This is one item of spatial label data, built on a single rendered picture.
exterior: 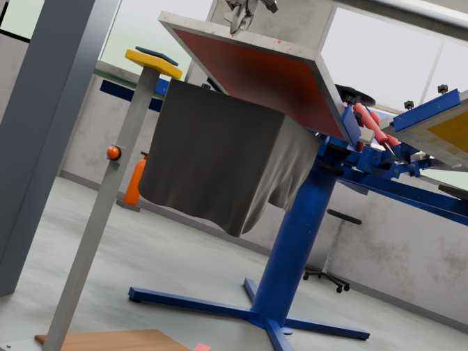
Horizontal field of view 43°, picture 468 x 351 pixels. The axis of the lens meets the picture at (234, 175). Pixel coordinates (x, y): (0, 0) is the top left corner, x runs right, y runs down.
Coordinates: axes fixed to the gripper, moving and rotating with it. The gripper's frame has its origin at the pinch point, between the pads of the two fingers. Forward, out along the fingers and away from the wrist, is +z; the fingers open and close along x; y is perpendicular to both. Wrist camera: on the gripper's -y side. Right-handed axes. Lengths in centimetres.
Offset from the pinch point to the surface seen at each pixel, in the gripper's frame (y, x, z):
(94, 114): 317, -349, -16
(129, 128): 11.7, 15.5, 43.1
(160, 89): 66, -71, 7
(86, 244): 12, 10, 79
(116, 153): 11, 17, 52
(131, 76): 79, -65, 7
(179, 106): 14.9, -10.2, 26.0
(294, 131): -22.2, -23.7, 19.1
